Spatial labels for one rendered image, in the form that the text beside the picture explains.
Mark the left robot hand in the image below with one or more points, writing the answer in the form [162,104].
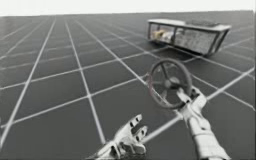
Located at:
[129,137]

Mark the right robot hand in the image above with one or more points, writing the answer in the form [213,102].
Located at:
[190,102]

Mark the dark steering wheel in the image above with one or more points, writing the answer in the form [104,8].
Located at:
[169,82]

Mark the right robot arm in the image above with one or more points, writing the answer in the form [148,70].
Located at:
[207,140]

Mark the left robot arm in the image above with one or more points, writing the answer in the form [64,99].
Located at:
[106,150]

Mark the grey cart with brown box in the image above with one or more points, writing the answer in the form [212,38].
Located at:
[188,34]

